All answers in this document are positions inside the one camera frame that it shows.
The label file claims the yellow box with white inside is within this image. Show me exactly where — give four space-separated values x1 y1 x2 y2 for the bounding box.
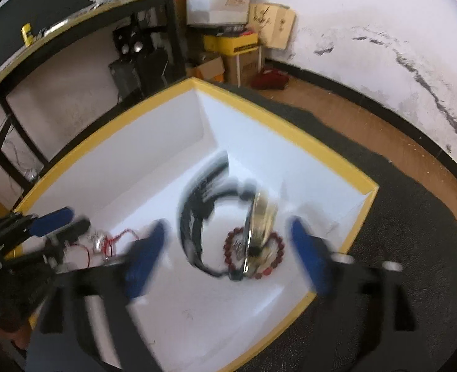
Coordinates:
13 77 380 372

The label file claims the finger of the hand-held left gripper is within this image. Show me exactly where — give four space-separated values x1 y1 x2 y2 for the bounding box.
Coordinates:
0 206 75 241
38 218 93 269

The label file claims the black monitor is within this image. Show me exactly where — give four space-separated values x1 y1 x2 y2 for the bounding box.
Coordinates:
0 0 94 65

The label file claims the person's left hand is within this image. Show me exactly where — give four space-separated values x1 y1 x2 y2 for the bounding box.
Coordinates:
0 318 32 352

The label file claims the white paper bag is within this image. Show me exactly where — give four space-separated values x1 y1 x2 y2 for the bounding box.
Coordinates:
185 0 253 28

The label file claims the red cloth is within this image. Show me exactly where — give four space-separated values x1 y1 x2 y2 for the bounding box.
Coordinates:
250 67 290 91

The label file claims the brown cardboard carton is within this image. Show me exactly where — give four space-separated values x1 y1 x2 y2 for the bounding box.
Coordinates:
222 46 266 88

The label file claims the brown paper bag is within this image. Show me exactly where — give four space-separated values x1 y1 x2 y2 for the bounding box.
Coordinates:
248 3 297 51

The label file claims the black desk with wooden edge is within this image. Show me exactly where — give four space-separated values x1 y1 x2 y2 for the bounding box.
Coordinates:
0 0 203 187

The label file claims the yellow cardboard box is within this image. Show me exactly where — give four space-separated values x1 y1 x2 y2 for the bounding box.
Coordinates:
203 33 260 57

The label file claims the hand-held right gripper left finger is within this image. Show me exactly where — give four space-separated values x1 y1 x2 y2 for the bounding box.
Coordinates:
40 220 168 372

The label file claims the red string necklace silver pendant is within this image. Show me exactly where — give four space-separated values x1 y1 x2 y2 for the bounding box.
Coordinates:
66 229 141 271

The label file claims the black floral patterned mat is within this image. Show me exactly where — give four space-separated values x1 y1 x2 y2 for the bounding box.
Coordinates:
212 81 457 372

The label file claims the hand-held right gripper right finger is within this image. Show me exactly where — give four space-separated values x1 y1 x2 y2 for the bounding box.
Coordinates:
288 217 434 372

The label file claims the black wristwatch with pale face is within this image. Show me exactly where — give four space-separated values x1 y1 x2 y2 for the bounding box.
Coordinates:
178 151 282 282

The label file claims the red bead bracelet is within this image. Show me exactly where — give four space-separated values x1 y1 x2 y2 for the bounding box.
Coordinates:
223 229 286 281

